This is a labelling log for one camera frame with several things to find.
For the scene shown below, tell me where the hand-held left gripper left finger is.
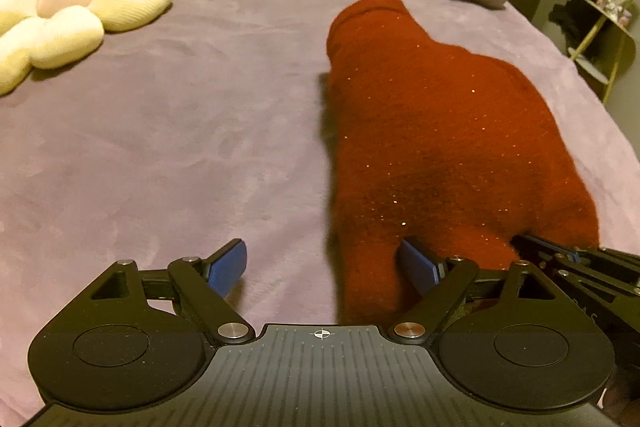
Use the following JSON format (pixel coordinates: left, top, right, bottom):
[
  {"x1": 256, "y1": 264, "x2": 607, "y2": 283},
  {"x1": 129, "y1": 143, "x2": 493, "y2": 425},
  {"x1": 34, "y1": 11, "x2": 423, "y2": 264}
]
[{"x1": 90, "y1": 238, "x2": 256, "y2": 346}]

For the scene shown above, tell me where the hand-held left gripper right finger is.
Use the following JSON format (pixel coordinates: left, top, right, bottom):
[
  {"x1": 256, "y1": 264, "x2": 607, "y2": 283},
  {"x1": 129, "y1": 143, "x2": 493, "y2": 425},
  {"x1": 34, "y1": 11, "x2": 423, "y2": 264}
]
[{"x1": 392, "y1": 237, "x2": 557, "y2": 347}]

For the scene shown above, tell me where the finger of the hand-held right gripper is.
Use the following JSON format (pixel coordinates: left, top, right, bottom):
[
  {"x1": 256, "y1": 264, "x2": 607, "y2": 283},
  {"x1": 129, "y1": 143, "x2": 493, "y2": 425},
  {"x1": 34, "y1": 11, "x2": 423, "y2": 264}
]
[{"x1": 511, "y1": 233, "x2": 640, "y2": 297}]

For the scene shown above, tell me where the red glitter knit sweater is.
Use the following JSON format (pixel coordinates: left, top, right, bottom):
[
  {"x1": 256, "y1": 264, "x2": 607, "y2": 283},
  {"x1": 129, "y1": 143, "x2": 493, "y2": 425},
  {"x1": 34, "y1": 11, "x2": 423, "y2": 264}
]
[{"x1": 319, "y1": 0, "x2": 601, "y2": 327}]

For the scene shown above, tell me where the yellow-green side table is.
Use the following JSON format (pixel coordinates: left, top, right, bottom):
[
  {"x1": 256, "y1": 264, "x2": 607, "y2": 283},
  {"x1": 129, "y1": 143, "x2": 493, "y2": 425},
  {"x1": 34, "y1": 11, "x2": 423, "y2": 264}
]
[{"x1": 567, "y1": 0, "x2": 637, "y2": 106}]

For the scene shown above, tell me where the black cloth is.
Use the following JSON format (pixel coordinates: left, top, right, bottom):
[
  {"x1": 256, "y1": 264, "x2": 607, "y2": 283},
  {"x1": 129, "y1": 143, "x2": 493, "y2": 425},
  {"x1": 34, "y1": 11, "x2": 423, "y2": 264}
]
[{"x1": 548, "y1": 0, "x2": 599, "y2": 54}]

